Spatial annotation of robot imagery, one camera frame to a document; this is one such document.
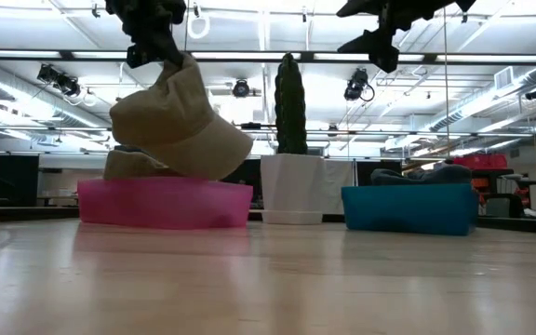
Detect red storage crates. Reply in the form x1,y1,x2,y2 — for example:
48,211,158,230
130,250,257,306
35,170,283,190
452,153,510,171

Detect white partition sheet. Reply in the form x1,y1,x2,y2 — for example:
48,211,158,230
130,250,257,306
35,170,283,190
322,159,355,215

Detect black overhead frame bar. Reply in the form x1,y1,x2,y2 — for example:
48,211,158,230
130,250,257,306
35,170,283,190
0,48,536,65

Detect white cable loop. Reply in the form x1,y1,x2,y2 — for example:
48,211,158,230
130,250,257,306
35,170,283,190
186,13,211,41

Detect black overhead camera with cable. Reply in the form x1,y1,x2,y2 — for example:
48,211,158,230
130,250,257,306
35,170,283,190
342,67,376,102

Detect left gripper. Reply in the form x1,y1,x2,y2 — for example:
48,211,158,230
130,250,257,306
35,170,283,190
104,0,188,70

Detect small black ceiling camera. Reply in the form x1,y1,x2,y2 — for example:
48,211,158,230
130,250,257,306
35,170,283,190
232,78,251,100

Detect wide black partition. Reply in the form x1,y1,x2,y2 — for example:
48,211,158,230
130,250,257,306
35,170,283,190
0,153,40,208

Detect green cactus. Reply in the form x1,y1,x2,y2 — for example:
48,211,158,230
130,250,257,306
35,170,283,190
274,51,309,156

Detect white faceted plant pot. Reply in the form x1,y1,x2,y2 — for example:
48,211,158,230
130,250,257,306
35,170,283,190
260,153,325,215

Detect blue plastic bin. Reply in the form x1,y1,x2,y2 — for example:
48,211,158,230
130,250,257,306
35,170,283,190
341,182,480,237

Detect black ceiling spotlights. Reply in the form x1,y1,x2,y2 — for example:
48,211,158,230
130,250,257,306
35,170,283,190
36,63,82,98

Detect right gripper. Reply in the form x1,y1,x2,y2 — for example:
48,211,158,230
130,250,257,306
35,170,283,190
335,0,477,74

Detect tan baseball cap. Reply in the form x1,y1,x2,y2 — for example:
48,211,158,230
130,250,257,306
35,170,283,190
109,51,254,181
102,144,179,181

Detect pink translucent plastic bin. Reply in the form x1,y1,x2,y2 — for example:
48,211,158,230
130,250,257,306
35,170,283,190
76,175,254,231

